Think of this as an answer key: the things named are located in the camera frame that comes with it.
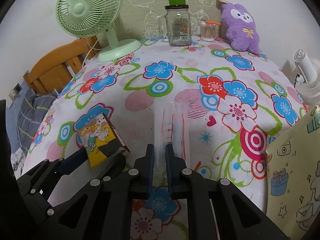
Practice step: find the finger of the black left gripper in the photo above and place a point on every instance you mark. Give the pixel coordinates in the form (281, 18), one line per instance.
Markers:
(74, 161)
(112, 162)

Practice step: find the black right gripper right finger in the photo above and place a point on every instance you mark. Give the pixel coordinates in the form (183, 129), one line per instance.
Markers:
(216, 209)

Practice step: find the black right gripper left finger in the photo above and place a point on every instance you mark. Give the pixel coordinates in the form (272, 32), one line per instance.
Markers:
(102, 209)

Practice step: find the yellow cartoon tissue pack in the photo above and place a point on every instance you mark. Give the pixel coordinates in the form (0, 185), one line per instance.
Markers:
(101, 140)

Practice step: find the grey plaid pillow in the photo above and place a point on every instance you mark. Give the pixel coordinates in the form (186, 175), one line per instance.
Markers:
(31, 107)

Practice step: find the yellow cartoon storage box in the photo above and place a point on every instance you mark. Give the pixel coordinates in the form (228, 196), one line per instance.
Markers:
(293, 177)

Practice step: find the floral tablecloth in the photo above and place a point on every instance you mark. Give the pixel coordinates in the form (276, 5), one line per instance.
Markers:
(237, 102)

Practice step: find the glass mason jar mug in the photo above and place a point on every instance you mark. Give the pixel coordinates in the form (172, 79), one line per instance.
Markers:
(175, 25)

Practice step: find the white standing fan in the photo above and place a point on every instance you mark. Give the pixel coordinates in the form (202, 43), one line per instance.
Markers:
(308, 79)

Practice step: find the green desk fan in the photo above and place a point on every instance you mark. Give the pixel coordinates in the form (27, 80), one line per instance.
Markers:
(87, 18)

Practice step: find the toothpick jar orange lid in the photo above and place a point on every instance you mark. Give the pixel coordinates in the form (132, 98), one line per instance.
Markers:
(209, 30)

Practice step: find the purple plush bunny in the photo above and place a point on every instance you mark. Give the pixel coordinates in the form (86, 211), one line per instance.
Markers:
(240, 27)

